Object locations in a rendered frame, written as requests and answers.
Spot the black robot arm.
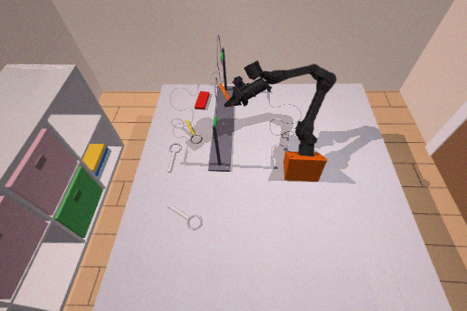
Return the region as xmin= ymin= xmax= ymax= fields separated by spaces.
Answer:
xmin=233 ymin=61 xmax=337 ymax=156

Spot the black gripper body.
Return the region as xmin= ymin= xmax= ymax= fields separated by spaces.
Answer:
xmin=232 ymin=83 xmax=257 ymax=106

